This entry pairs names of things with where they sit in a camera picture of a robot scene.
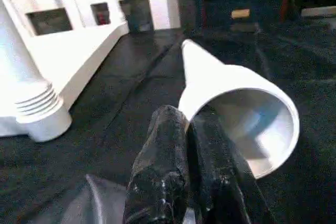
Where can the white plastic table leg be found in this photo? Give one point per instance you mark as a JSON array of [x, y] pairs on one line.
[[247, 103], [26, 77]]

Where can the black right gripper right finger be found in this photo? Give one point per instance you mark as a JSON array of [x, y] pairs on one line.
[[218, 187]]

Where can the white plastic table top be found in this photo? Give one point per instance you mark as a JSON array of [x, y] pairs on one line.
[[79, 56]]

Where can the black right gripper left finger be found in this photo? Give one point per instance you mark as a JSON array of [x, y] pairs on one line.
[[160, 177]]

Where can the small yellow label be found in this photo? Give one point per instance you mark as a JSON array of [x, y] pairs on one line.
[[240, 13]]

